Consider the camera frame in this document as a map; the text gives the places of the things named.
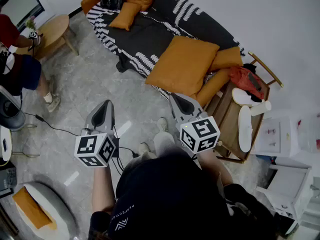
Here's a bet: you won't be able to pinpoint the dark grey chair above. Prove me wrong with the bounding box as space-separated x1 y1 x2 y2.
0 85 41 159

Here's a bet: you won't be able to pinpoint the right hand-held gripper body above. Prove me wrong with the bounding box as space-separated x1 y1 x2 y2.
174 110 221 155

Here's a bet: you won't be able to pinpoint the dark phone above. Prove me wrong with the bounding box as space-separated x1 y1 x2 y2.
247 71 263 92

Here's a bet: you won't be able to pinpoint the white slipper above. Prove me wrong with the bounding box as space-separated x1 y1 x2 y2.
231 87 265 108
237 105 254 153

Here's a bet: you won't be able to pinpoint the small flower bouquet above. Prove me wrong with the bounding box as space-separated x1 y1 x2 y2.
25 15 37 31

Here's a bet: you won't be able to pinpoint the red bag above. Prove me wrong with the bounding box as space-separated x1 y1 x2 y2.
229 65 265 100

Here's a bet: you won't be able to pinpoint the white round side table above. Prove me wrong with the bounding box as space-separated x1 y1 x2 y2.
0 125 13 163

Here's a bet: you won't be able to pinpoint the grey white armchair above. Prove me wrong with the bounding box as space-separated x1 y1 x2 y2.
12 181 78 240

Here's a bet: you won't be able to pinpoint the small orange cushion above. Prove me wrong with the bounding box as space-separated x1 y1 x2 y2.
108 1 143 32

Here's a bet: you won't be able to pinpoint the black white patterned throw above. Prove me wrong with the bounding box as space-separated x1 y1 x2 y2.
86 0 246 101

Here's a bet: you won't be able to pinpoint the white storage box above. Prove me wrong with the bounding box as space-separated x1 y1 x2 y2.
254 116 300 158

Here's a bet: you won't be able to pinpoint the round wooden table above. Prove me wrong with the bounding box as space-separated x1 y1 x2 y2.
15 14 80 61

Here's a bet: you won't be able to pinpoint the black floor power cable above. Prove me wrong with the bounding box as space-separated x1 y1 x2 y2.
23 112 83 137

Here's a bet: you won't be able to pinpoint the glass door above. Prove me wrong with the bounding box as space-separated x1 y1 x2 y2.
0 0 46 34

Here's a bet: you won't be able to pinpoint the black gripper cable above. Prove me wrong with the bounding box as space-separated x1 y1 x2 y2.
109 125 141 173

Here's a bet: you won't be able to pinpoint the person's grey trousers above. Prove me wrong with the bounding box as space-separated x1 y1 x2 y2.
119 130 177 180

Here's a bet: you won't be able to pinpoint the white paper roll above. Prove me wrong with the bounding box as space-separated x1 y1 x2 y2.
249 100 272 117

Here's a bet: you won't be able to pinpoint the person's black shirt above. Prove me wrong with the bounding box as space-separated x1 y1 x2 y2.
87 151 293 240

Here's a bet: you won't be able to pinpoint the black cloth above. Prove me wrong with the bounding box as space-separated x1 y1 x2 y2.
241 63 258 75

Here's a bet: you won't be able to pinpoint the black electronic device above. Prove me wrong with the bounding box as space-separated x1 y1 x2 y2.
0 161 18 199

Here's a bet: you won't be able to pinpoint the white shelf unit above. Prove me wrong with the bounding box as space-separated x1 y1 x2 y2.
256 156 315 222

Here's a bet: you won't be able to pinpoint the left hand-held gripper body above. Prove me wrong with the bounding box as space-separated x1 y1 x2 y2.
74 127 118 168

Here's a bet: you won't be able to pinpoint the person's white shoe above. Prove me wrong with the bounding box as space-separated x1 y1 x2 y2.
156 117 169 132
138 142 152 157

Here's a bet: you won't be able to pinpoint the person's right forearm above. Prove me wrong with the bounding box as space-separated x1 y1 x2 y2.
197 148 235 187

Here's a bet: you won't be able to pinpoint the person's left forearm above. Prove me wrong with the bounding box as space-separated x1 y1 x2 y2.
91 165 117 214

